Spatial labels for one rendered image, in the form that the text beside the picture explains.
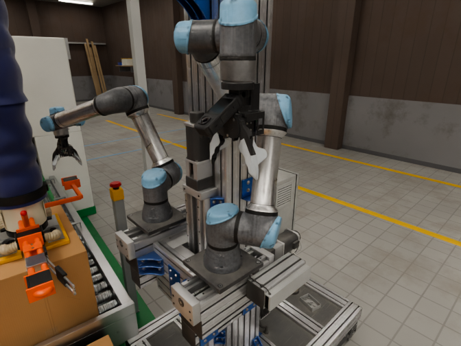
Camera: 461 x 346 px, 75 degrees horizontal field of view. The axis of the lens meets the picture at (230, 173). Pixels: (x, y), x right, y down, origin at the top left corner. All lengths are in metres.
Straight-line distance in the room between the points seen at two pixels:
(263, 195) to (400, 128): 5.48
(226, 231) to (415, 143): 5.53
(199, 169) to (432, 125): 5.35
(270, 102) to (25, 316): 1.35
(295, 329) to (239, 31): 1.82
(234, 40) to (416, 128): 5.80
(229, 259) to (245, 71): 0.71
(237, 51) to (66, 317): 1.45
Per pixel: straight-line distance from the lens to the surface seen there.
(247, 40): 0.64
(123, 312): 1.74
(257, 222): 1.03
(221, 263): 1.15
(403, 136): 6.40
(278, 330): 2.11
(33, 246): 1.41
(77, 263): 1.59
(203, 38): 0.76
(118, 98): 1.47
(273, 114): 1.03
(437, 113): 6.20
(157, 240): 1.54
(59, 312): 1.71
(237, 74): 0.63
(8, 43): 1.55
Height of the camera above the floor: 1.76
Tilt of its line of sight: 20 degrees down
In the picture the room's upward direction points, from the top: straight up
